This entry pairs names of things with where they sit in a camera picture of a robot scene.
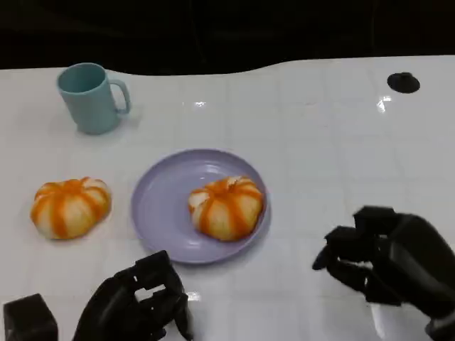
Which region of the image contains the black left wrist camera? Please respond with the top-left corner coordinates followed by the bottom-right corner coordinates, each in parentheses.
top-left (2, 293), bottom-right (58, 341)

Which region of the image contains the lilac plate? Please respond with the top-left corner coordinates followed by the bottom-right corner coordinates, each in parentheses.
top-left (130, 148), bottom-right (272, 266)

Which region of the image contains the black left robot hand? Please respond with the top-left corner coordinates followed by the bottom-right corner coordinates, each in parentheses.
top-left (72, 249), bottom-right (196, 341)

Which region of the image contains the pale green mug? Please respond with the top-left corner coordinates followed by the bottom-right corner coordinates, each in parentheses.
top-left (55, 62), bottom-right (132, 136)

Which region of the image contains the black curtain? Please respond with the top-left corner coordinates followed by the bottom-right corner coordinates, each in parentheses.
top-left (0, 0), bottom-right (455, 77)

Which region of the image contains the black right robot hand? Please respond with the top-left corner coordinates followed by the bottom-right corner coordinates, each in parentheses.
top-left (311, 205), bottom-right (455, 323)

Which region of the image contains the orange and white bread roll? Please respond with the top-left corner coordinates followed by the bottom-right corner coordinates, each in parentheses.
top-left (29, 176), bottom-right (112, 240)
top-left (187, 175), bottom-right (266, 243)

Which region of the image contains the black table grommet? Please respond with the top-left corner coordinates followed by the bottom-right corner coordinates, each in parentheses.
top-left (386, 72), bottom-right (421, 94)

